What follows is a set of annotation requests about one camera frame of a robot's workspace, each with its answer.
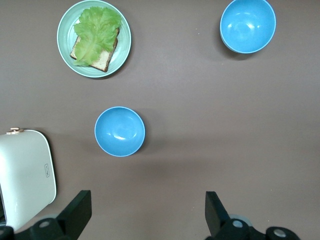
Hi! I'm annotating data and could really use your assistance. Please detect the toast bread slice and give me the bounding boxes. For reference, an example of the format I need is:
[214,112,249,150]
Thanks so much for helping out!
[69,27,120,73]

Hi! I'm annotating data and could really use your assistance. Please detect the green round plate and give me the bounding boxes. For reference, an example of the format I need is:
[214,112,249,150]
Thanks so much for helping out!
[56,0,132,78]

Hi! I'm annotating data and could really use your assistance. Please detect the green lettuce leaf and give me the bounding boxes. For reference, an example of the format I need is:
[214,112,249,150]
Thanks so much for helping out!
[72,6,123,67]

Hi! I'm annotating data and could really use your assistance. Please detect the blue plastic bowl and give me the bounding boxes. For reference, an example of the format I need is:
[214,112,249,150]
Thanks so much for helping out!
[94,106,146,158]
[219,0,277,55]

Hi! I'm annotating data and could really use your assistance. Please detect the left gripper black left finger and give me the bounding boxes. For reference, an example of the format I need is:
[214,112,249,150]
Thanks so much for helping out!
[0,190,92,240]

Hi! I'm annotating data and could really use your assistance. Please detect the white toaster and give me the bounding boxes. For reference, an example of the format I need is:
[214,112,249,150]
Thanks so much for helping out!
[0,127,57,232]

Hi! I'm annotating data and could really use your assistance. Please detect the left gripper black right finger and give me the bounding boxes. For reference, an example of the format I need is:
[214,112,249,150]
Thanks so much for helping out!
[204,191,298,240]

